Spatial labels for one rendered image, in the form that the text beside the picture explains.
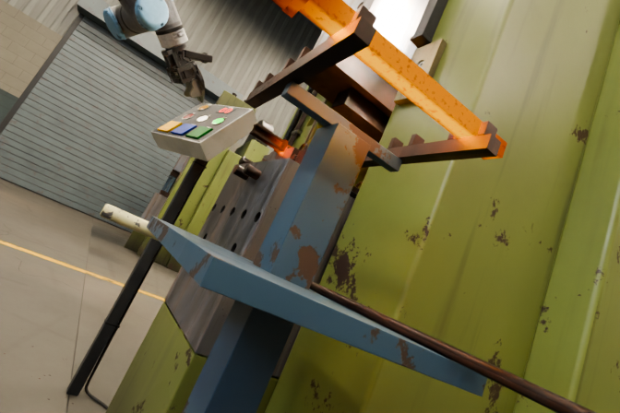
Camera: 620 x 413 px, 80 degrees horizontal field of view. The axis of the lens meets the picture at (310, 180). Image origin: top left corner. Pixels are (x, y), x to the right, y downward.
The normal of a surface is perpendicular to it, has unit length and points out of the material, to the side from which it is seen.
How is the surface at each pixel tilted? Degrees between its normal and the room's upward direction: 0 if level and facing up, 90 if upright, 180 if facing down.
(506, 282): 90
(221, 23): 90
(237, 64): 90
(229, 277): 90
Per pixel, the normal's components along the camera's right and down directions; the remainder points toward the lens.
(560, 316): -0.76, -0.47
